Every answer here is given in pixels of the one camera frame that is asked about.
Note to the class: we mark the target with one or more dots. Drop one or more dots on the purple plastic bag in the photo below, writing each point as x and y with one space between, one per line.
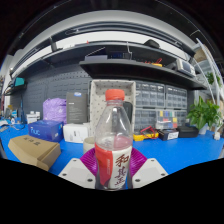
55 110

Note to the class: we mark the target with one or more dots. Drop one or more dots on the yellow and red tool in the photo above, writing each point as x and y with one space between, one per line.
155 64

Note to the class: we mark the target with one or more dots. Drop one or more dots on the grey flat box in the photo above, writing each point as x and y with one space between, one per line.
95 57

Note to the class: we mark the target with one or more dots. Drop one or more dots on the teal tool case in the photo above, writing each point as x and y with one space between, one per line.
19 82

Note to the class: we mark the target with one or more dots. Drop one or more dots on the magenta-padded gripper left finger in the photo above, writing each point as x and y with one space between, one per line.
76 173

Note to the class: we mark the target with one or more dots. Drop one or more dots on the green potted plant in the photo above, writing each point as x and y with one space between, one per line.
203 115

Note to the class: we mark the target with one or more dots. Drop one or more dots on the clear organiser with coloured parts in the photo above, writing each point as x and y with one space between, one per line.
166 119

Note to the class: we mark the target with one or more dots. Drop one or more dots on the white bench instrument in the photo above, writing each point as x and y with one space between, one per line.
186 66

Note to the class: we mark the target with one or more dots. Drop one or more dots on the black flat case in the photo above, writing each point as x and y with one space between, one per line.
187 131

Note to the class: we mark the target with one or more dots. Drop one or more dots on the black rounded pouch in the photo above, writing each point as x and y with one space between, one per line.
151 44

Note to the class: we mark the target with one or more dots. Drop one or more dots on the white perforated tray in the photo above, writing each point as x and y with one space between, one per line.
98 100

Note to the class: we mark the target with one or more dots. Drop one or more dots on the black box with white label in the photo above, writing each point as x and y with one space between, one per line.
168 134

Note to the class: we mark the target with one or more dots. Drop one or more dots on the blue cardboard box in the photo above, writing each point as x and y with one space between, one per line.
45 130

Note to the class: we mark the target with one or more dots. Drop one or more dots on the white cardboard box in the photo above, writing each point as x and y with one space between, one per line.
75 133

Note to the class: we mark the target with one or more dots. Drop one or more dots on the white shelf unit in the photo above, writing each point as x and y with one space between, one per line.
213 83

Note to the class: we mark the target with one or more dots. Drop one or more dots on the grey small-parts drawer cabinet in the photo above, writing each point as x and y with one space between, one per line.
160 96

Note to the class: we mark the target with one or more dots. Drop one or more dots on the black electronic device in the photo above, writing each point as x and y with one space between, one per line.
118 55

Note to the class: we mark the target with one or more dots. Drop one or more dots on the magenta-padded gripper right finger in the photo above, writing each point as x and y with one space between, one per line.
150 173

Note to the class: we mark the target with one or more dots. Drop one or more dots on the yellow multimeter with red leads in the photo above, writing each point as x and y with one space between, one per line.
145 135

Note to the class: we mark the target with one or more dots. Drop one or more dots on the black rounded speaker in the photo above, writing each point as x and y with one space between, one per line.
128 111

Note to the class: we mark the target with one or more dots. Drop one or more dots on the small white device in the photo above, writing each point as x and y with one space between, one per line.
33 117

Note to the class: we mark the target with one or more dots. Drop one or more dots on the clear red-capped drink bottle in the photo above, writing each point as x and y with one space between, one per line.
113 146

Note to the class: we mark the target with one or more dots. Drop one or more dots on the brown cardboard box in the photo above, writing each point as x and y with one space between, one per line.
31 150

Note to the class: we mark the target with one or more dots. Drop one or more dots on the dark grey lower wall shelf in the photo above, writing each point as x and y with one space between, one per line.
140 70

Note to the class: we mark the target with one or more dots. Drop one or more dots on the dark grey upright box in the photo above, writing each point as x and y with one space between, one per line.
76 108

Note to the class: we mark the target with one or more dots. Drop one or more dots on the dark grey long wall shelf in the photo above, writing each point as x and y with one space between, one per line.
73 49

